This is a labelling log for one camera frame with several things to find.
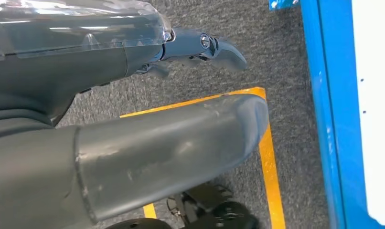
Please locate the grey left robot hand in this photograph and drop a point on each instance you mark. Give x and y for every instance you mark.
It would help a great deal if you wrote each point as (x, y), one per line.
(148, 158)

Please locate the blue metal shelf rack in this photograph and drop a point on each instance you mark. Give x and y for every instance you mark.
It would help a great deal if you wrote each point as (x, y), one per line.
(335, 110)

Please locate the yellow floor tape square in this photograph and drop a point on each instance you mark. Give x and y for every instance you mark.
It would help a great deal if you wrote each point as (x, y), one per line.
(271, 189)

